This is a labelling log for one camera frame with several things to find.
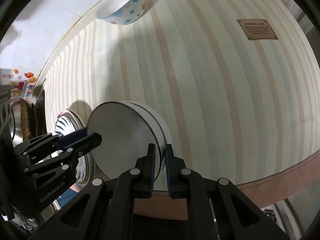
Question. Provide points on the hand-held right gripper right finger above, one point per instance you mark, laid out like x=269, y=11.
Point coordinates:
x=170, y=172

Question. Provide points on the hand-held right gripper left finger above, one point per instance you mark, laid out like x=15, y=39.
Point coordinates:
x=151, y=172

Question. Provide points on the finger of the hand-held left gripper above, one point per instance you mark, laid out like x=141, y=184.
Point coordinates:
x=86, y=142
x=75, y=136

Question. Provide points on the white plate with blue stripes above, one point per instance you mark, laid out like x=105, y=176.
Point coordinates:
x=67, y=126

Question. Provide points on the striped cat print table cloth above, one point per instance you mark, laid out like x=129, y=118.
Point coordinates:
x=212, y=92

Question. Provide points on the white bowl with coloured dots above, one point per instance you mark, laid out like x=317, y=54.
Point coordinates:
x=130, y=10

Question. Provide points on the colourful wall sticker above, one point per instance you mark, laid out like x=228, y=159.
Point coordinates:
x=25, y=90

